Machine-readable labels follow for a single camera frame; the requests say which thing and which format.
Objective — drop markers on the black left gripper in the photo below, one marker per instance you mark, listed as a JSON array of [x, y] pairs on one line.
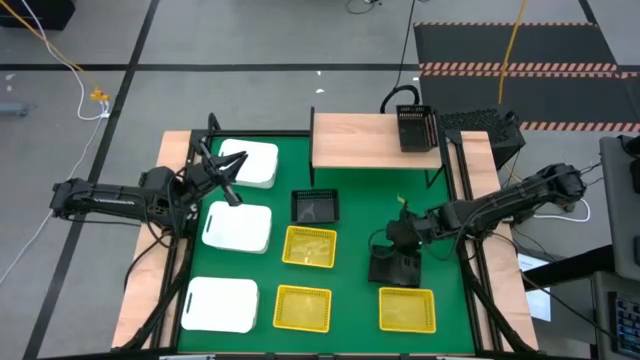
[[205, 175]]

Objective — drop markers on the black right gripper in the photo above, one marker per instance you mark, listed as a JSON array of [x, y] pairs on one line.
[[407, 230]]

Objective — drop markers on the black plastic mesh basket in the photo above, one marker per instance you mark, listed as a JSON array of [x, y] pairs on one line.
[[415, 130], [315, 207], [392, 272]]

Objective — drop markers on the yellow plastic mesh basket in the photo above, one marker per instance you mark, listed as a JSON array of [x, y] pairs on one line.
[[302, 309], [407, 310], [309, 246]]

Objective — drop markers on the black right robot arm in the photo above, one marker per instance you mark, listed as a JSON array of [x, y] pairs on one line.
[[500, 205]]

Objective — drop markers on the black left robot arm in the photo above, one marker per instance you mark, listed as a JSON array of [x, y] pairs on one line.
[[110, 200]]

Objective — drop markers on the wooden shelf with black legs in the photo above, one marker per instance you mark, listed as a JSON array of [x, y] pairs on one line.
[[360, 142]]

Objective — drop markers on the green table mat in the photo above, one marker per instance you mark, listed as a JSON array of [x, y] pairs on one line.
[[360, 250]]

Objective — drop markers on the black perforated box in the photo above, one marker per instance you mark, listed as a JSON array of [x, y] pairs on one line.
[[480, 122]]

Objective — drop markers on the white paper sheet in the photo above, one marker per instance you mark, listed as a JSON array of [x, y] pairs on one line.
[[537, 305]]

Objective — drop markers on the black desk edge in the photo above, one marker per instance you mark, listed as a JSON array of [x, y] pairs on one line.
[[565, 267]]

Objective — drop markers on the grey metal cabinet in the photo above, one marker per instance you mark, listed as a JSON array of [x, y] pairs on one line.
[[622, 225]]

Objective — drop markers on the black hazard-striped floor mat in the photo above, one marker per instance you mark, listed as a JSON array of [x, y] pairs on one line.
[[550, 45]]

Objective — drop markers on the grey control panel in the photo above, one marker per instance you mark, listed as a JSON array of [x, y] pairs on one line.
[[625, 325]]

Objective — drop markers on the black floor box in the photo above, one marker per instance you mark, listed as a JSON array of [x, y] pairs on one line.
[[35, 12]]

